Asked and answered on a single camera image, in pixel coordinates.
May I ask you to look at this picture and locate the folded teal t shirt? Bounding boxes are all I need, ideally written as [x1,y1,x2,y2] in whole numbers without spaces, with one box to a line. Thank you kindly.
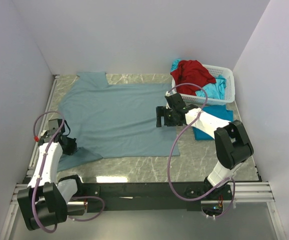
[192,105,234,141]

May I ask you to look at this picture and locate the red t shirt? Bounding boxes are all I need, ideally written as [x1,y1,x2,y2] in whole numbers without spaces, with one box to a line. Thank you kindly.
[170,60,216,88]

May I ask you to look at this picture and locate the grey blue t shirt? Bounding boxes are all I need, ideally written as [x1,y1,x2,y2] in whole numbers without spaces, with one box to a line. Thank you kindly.
[58,72,180,171]

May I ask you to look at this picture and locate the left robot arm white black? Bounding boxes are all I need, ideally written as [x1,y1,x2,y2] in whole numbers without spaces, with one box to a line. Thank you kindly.
[17,118,82,231]

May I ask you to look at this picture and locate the white plastic laundry basket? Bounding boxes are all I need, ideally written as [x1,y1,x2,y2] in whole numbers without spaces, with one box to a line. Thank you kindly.
[180,64,235,106]

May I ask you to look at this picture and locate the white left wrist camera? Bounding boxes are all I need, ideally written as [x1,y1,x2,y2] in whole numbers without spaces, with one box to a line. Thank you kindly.
[34,130,50,146]

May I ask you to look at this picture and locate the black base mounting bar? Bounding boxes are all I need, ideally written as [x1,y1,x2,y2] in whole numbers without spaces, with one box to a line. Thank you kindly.
[69,182,232,213]

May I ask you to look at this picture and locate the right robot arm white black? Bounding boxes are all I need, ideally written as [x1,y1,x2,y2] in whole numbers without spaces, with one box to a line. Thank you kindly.
[156,92,254,190]

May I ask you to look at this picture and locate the light turquoise t shirt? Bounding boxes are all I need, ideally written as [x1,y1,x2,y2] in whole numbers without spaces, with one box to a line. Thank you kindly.
[170,58,226,100]

